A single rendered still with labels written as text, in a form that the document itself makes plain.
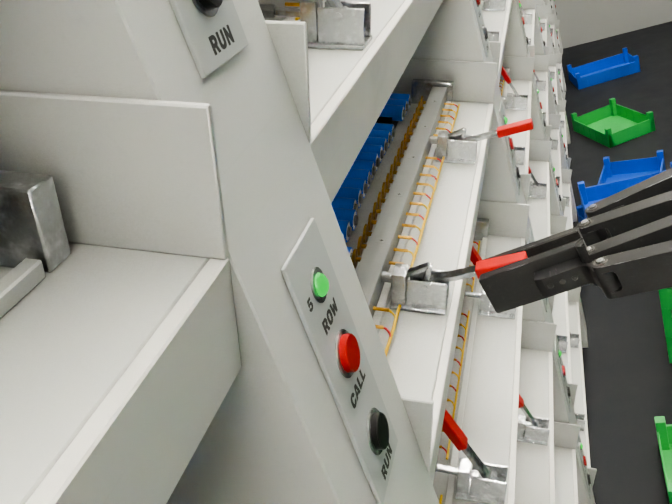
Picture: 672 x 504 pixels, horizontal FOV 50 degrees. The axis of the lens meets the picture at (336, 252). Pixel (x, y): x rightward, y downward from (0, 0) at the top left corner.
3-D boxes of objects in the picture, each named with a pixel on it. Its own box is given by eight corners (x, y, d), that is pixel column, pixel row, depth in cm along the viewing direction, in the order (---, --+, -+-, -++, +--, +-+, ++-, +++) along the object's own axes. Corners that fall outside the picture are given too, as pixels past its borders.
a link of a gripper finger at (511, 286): (596, 275, 47) (596, 281, 47) (497, 308, 50) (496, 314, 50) (578, 239, 46) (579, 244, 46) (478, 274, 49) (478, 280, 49)
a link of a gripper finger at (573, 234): (577, 231, 47) (577, 225, 48) (480, 265, 50) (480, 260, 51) (595, 267, 48) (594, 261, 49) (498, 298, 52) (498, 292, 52)
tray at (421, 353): (490, 137, 91) (497, 62, 86) (425, 529, 41) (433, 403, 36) (336, 126, 96) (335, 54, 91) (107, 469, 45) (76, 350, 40)
